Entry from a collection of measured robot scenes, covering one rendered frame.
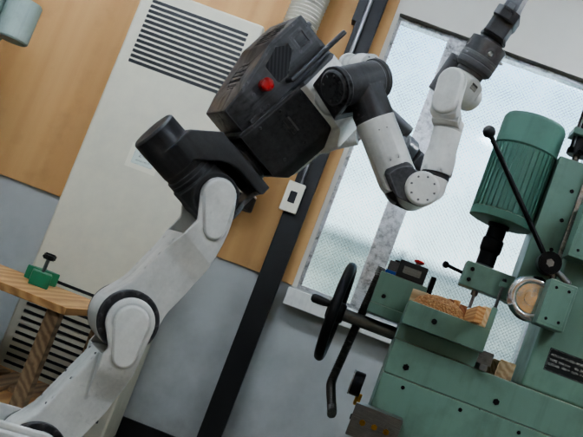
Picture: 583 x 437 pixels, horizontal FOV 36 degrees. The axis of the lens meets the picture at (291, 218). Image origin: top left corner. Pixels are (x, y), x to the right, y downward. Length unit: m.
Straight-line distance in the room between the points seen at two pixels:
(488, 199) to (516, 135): 0.19
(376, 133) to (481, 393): 0.72
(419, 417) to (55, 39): 2.54
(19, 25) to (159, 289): 1.88
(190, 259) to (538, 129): 1.03
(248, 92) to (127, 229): 1.64
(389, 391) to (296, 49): 0.87
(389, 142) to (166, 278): 0.60
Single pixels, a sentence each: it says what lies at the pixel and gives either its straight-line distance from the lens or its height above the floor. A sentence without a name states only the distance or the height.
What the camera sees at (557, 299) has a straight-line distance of 2.34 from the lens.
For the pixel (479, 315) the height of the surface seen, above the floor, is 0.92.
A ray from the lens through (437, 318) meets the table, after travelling 2.23.
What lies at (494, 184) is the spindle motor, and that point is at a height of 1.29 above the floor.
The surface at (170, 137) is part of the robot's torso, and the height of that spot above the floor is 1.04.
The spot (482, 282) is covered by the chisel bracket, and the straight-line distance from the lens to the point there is 2.48.
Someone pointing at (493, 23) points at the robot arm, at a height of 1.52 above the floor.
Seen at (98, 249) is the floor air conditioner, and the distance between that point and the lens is 3.63.
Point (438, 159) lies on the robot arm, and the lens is 2.01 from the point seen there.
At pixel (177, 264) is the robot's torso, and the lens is 2.07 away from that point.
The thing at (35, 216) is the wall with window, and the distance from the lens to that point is 4.02.
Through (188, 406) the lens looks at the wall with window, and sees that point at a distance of 3.87.
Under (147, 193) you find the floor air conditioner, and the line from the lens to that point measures 3.61.
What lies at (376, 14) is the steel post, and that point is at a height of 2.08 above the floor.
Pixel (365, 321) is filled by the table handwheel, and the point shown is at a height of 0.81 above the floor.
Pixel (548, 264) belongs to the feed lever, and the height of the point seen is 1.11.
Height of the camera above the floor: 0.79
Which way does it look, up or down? 5 degrees up
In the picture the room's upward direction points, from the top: 21 degrees clockwise
